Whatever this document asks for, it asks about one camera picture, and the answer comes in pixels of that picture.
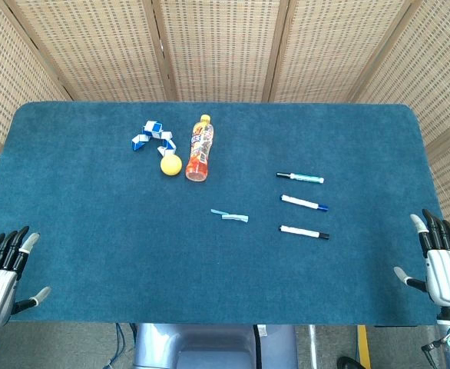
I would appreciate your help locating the woven bamboo folding screen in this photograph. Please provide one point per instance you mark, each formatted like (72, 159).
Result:
(225, 50)

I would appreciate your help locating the blue white snake puzzle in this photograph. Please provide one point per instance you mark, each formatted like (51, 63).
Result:
(152, 136)

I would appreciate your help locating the orange drink bottle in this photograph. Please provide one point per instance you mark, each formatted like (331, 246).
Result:
(200, 150)

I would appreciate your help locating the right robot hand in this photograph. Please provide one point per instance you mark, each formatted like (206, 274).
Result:
(445, 269)

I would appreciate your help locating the yellow ball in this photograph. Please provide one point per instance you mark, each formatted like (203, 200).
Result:
(171, 165)

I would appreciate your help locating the white marker black cap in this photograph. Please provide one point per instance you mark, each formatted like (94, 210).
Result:
(303, 231)

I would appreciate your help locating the white marker blue cap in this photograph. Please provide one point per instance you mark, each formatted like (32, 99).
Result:
(303, 202)

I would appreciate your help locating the marker with teal label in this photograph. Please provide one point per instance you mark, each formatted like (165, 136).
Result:
(300, 177)

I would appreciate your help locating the grey robot torso base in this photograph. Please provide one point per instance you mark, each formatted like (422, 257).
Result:
(209, 346)

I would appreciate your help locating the blue table mat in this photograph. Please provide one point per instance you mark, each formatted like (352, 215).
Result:
(133, 230)

